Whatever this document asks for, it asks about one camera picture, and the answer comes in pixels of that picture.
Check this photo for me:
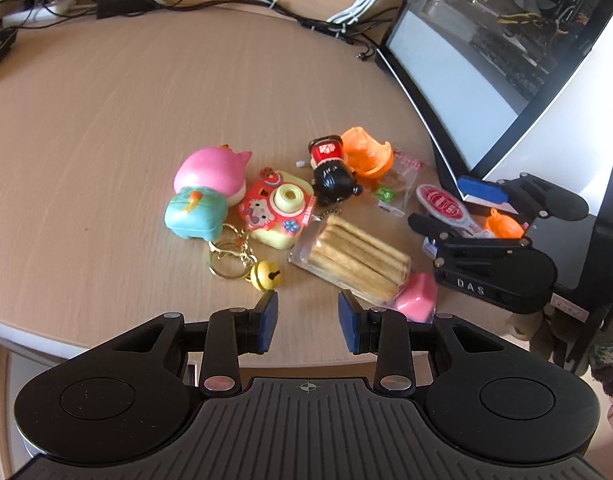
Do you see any orange plastic capsule half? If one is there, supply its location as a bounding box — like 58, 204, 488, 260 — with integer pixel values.
340, 126, 393, 179
483, 208, 526, 239

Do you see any person's right hand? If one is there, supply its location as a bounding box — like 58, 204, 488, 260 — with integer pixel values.
510, 310, 562, 361

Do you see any yellow and red toy camera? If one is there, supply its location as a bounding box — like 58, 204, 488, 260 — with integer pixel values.
238, 167, 317, 250

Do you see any white power strip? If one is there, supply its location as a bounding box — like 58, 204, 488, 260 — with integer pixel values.
1, 0, 73, 29

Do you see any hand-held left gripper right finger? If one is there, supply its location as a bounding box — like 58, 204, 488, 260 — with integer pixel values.
337, 289, 505, 397

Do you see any pink squishy cat toy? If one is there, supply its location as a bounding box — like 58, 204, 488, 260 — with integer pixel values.
174, 144, 252, 207

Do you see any gold keyring with bell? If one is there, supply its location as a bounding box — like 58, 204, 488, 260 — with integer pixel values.
208, 222, 283, 292

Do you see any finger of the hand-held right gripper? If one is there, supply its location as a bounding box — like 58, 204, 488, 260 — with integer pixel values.
457, 171, 590, 224
407, 212, 534, 266

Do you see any wind-up doll toy red dress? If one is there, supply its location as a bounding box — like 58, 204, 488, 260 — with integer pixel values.
295, 136, 363, 208

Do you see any pink cube toy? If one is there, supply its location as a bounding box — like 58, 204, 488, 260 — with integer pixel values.
395, 272, 438, 322

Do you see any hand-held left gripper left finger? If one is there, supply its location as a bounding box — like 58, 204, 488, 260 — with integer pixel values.
110, 291, 280, 397

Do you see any clear plastic packet pink print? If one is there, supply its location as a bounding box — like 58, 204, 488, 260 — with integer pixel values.
371, 142, 429, 218

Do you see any black power cable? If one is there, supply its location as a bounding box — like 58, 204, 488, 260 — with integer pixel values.
151, 0, 382, 61

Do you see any white desk cabinet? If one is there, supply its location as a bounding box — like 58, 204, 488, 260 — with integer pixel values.
0, 342, 72, 480

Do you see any black power adapter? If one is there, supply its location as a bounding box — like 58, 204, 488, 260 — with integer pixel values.
96, 0, 154, 20

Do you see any clear packet of biscuit sticks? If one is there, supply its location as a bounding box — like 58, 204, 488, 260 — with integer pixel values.
288, 214, 413, 306

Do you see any teal squishy toy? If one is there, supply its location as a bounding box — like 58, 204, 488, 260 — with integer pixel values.
165, 186, 227, 242

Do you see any white computer case glass panel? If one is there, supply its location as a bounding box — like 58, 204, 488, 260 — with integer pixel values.
375, 0, 613, 211

